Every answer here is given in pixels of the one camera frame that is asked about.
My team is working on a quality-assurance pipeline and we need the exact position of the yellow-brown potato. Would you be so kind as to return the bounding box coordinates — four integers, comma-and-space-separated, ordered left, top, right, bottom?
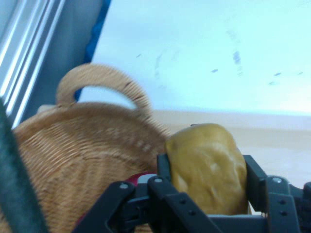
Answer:
165, 123, 249, 216

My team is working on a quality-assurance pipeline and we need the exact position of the woven wicker basket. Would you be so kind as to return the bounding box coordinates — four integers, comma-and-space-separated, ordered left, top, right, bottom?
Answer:
0, 63, 175, 233

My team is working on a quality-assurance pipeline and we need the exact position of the long green cucumber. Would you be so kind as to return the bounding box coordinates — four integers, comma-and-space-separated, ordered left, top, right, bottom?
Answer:
0, 97, 49, 233

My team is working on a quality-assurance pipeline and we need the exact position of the magenta sweet potato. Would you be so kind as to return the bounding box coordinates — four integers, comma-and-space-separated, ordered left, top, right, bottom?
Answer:
75, 171, 158, 226

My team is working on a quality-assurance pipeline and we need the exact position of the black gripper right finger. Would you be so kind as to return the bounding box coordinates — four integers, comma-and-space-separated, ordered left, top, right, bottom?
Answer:
242, 155, 311, 233

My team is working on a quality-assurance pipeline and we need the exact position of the long aluminium frame rail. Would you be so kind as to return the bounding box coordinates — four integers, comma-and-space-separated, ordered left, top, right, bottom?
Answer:
0, 0, 104, 129

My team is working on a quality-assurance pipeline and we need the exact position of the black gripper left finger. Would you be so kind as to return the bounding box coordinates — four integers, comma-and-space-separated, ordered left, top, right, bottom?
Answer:
72, 154, 222, 233

